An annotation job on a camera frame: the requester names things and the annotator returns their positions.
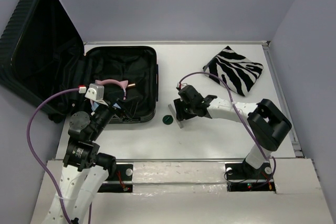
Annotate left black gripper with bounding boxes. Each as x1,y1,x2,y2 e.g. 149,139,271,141
90,89,141,140

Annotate grey metal bar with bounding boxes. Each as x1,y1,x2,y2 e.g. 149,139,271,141
168,103,183,129

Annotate green round disc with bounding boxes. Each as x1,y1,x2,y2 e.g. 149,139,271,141
162,115,174,125

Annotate pink blue cat-ear headphones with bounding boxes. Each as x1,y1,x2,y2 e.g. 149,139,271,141
90,79,129,111

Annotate zebra print pouch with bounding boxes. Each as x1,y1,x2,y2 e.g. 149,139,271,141
202,46,264,97

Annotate black hard-shell suitcase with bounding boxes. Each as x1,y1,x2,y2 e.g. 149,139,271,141
1,0,159,124

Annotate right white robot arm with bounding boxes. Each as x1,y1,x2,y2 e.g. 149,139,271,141
174,85,292,179

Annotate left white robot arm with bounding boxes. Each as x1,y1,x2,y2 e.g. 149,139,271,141
43,98,133,223

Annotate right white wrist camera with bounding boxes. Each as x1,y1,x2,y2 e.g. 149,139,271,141
176,82,188,91

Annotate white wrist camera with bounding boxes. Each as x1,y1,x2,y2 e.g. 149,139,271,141
176,82,188,91
85,83,104,103

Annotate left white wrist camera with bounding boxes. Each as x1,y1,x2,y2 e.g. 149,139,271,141
85,83,104,103

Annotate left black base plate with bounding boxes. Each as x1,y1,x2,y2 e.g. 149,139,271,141
98,163,133,193

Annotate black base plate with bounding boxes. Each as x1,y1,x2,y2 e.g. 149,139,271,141
98,163,133,193
223,162,276,193

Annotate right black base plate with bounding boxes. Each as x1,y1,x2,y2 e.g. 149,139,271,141
223,162,276,193

